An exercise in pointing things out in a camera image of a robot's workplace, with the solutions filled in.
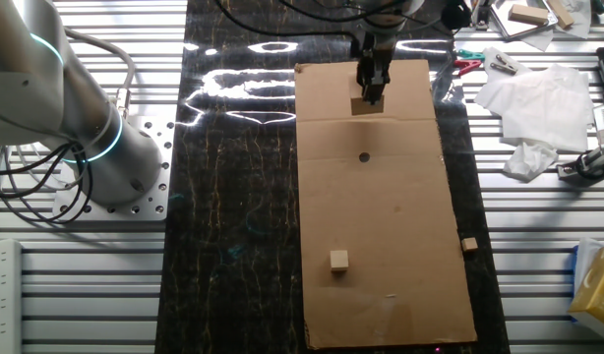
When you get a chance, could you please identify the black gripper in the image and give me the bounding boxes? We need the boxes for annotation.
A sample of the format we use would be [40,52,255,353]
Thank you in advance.
[354,43,395,107]

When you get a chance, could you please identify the large wooden block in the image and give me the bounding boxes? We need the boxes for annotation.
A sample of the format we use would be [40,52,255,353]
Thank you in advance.
[348,73,387,117]

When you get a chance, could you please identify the rectangular wooden block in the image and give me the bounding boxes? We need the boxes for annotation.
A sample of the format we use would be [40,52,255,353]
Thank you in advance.
[508,3,550,27]

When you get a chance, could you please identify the red plastic clip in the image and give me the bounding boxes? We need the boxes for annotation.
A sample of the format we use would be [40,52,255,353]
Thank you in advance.
[453,58,484,77]

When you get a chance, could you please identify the teal plastic clip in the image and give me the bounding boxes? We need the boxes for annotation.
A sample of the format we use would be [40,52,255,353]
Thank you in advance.
[456,47,486,62]

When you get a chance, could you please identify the small white tissue sheet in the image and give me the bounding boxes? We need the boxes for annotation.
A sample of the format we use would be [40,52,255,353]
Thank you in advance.
[481,46,522,84]

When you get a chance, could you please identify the brown cardboard sheet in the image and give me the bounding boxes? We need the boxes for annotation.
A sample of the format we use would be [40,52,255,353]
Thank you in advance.
[294,59,479,351]

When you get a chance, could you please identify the metal tray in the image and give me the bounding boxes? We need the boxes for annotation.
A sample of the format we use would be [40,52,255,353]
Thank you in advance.
[489,0,560,41]

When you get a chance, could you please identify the black marble pattern mat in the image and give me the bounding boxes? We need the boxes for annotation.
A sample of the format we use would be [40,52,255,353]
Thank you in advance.
[153,0,513,354]

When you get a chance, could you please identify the crumpled white tissue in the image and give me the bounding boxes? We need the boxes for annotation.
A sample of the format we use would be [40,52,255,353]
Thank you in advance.
[502,140,560,182]

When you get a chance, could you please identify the large flat white tissue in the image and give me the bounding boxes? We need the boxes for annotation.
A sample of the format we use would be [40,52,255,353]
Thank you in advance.
[473,63,597,152]

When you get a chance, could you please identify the long wooden bar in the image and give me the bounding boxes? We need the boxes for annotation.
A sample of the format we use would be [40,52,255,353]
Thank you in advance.
[547,0,576,30]

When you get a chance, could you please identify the yellow tissue box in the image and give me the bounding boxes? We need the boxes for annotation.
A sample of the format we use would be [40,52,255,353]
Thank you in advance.
[567,244,604,345]

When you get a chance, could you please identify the white power strip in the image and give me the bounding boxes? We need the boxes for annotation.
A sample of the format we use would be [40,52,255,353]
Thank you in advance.
[0,239,23,354]

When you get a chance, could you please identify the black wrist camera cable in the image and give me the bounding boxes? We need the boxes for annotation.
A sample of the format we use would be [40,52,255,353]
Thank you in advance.
[213,0,449,39]

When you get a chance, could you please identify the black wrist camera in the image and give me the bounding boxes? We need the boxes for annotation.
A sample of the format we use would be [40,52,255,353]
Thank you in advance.
[439,2,474,30]

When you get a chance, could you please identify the silver metal bracket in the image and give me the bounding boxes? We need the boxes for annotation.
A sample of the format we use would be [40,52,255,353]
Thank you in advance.
[472,0,495,31]

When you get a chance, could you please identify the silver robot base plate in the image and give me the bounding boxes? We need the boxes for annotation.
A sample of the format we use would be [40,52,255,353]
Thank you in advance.
[52,115,176,222]

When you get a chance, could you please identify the grey cable with metal connector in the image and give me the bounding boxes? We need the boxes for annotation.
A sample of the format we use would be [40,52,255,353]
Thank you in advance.
[65,28,136,120]

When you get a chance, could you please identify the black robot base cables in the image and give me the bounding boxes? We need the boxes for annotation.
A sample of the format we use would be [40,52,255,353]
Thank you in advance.
[0,142,94,226]

